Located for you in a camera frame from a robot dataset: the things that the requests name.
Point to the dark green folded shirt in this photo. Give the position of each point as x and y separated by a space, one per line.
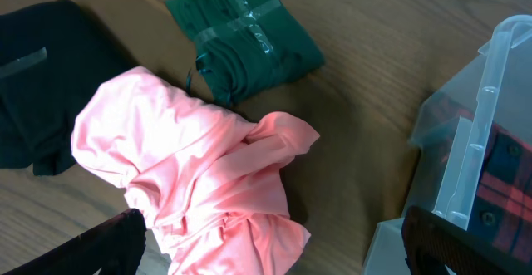
244 47

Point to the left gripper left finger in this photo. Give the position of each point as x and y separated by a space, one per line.
114 247

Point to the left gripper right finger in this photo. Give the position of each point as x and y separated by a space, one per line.
435 246

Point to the red plaid flannel shirt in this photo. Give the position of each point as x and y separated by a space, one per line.
501 212

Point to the clear plastic storage bin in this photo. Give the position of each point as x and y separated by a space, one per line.
453 126

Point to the pink shirt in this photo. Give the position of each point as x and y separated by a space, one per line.
206 180

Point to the black folded cloth left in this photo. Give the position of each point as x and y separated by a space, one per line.
54 56

